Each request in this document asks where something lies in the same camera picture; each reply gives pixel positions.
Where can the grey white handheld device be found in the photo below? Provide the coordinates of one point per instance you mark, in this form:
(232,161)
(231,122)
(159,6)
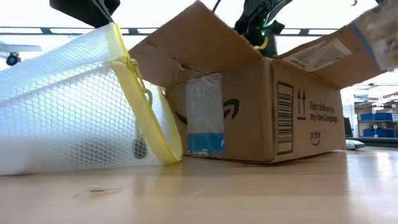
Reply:
(355,144)

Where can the black bin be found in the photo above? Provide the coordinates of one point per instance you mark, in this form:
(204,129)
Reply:
(347,127)

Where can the brown cardboard shipping box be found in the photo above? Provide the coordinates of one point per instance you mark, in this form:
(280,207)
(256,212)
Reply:
(258,102)

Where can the black ceiling camera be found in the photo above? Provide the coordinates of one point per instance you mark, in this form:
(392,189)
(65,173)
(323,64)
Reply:
(13,59)

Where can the blue storage bins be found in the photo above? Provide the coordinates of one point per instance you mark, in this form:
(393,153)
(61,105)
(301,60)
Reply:
(379,124)

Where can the black overhead frame beam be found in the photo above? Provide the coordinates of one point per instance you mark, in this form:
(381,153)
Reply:
(143,30)

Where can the white mesh pouch yellow trim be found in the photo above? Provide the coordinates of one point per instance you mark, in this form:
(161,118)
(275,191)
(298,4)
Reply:
(77,118)

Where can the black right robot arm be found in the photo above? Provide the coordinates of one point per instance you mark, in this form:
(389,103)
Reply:
(258,21)

